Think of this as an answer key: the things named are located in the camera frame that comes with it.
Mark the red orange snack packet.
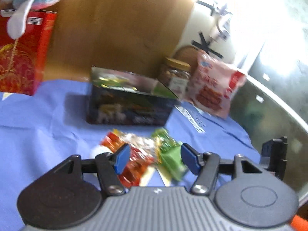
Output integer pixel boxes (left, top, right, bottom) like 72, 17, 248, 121
100, 131, 157, 188

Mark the light green cake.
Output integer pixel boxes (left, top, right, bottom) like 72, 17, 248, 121
159, 146, 188, 182

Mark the white plastic jelly cup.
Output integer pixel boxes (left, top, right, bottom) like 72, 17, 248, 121
91, 146, 113, 159

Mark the gold-edged peanut packet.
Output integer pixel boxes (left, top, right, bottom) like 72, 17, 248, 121
112, 129, 160, 157

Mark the dark green candy packet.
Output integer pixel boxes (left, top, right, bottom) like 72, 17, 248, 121
151, 128, 181, 153

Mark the blue printed cloth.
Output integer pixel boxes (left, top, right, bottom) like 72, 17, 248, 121
1, 80, 260, 230

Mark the pink twist snack bag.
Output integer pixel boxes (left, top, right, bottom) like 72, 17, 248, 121
185, 50, 246, 118

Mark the black open box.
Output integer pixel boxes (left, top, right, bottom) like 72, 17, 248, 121
87, 66, 180, 126

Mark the nut jar with gold lid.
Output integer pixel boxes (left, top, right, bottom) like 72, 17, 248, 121
158, 57, 191, 99

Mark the red gift box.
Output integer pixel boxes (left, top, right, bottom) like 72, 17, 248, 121
0, 9, 57, 95

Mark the wooden board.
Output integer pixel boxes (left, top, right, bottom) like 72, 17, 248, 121
44, 0, 193, 81

